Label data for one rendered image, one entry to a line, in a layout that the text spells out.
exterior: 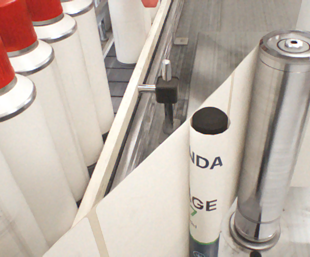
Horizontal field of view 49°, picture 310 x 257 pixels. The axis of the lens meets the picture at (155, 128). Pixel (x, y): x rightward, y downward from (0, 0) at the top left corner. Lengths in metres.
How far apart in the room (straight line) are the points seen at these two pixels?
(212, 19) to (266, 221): 0.61
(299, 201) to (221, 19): 0.56
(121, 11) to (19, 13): 0.28
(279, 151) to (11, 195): 0.17
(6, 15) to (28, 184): 0.12
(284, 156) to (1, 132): 0.18
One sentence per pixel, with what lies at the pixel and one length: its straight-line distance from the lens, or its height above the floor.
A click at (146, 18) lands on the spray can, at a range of 0.59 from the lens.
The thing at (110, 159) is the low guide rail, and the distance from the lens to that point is 0.36.
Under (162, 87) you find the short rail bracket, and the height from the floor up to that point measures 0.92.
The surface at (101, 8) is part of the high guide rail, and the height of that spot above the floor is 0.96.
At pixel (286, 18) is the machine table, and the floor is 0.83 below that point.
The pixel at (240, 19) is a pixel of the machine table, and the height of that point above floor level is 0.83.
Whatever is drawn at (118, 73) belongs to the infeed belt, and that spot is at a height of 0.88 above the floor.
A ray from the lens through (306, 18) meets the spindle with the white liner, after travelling 0.43.
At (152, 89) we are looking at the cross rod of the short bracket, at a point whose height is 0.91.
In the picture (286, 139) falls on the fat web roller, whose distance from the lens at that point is 0.23.
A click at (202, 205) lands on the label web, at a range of 0.18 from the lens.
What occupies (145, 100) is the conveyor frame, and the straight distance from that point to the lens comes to 0.49.
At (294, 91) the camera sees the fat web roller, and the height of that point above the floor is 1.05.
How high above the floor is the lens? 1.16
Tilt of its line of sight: 41 degrees down
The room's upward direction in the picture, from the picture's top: 5 degrees counter-clockwise
